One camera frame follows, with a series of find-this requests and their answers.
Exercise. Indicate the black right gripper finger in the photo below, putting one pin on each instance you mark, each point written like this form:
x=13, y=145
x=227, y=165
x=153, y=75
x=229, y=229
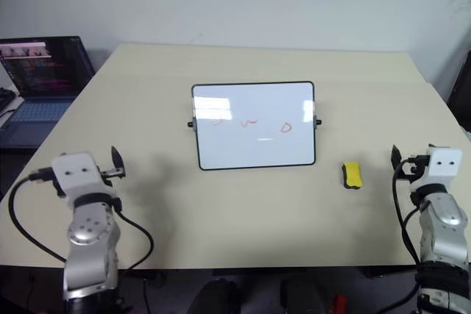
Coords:
x=395, y=157
x=432, y=146

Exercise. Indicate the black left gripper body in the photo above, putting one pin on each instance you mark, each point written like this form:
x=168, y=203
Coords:
x=116, y=174

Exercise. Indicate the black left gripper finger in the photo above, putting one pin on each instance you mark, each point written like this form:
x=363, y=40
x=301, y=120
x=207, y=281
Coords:
x=117, y=161

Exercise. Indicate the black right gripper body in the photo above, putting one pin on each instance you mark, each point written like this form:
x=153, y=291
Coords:
x=414, y=167

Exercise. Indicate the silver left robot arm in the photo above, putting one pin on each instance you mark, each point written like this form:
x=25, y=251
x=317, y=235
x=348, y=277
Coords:
x=90, y=225

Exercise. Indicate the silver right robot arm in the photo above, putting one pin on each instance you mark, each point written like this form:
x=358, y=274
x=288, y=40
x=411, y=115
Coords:
x=443, y=218

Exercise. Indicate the yellow and black eraser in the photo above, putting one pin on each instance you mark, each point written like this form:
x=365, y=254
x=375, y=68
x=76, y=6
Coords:
x=353, y=175

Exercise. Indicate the open blue laptop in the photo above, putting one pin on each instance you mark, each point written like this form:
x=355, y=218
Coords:
x=40, y=78

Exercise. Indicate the black-framed tabletop whiteboard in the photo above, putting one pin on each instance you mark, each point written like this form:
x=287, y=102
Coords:
x=254, y=126

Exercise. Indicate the small red object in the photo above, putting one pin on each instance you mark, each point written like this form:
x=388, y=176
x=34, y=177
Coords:
x=339, y=304

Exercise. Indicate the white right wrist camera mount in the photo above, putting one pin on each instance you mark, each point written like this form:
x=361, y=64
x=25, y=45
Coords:
x=445, y=165

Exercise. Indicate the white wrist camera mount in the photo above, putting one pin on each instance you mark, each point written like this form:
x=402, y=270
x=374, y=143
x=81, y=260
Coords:
x=445, y=165
x=75, y=172

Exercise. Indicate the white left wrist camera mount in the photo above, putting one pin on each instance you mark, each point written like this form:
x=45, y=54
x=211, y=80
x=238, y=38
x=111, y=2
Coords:
x=75, y=172

